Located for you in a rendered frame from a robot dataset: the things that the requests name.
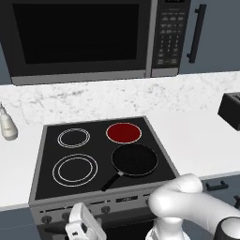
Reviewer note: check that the black frying pan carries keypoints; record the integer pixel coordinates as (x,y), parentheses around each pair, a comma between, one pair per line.
(134,160)

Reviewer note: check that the grey-blue base cupboard front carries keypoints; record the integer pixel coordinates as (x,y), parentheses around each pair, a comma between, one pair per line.
(15,225)

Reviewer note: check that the grey-blue drawer front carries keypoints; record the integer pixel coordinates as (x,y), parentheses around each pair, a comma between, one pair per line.
(218,195)

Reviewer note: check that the black and silver stove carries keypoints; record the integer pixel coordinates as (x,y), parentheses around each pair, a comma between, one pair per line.
(78,184)

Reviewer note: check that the black stove knob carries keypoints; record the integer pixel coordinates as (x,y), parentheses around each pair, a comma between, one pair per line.
(146,202)
(105,209)
(46,219)
(65,215)

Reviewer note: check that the black microwave door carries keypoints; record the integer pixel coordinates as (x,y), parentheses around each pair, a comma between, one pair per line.
(75,34)

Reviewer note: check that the grey-blue wall cupboard door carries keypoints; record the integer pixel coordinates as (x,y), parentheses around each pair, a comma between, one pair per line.
(220,34)
(4,67)

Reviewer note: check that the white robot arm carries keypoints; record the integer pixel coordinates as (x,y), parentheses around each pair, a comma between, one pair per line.
(184,203)

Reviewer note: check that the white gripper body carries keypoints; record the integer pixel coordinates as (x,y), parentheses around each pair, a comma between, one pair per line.
(82,214)

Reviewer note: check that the red glowing burner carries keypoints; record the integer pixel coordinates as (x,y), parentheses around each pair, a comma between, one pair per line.
(123,132)

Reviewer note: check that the black oven door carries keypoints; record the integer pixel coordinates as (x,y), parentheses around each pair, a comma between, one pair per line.
(125,226)

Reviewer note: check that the black toaster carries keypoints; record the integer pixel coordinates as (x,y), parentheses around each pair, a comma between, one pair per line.
(230,111)

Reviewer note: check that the black and silver microwave oven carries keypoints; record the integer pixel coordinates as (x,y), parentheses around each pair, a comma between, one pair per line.
(168,37)

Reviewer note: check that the white bottle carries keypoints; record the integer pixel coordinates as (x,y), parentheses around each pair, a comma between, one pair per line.
(8,126)

